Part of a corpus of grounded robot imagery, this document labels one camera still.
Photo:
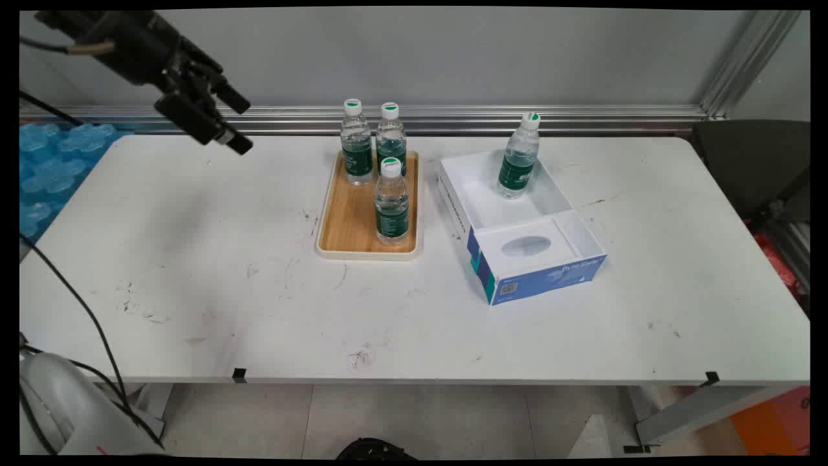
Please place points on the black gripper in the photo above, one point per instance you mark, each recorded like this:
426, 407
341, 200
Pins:
145, 45

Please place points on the water bottle green label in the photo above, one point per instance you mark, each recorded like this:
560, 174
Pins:
392, 213
517, 171
357, 155
391, 139

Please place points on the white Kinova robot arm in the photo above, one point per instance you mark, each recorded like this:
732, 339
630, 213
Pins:
65, 401

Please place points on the blue bubble foam sheet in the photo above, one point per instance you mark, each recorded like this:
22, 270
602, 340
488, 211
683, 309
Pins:
55, 168

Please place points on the bamboo tray white rim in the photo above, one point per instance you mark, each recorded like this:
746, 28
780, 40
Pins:
349, 226

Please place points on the white blue cardboard box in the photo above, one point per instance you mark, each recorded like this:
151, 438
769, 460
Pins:
550, 278

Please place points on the black round object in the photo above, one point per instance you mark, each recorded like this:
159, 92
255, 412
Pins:
375, 448

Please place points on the black chair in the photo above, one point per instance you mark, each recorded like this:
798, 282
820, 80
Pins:
744, 162

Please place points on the red package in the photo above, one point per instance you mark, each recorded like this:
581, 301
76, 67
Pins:
779, 265

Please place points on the orange box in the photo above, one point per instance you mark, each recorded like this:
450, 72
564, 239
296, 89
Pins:
776, 421

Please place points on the horizontal aluminium frame rail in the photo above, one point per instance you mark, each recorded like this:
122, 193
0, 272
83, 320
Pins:
517, 120

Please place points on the slanted aluminium frame post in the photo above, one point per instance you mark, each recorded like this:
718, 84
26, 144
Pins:
750, 61

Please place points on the aluminium side rail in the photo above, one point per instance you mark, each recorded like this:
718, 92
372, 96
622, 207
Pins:
792, 249

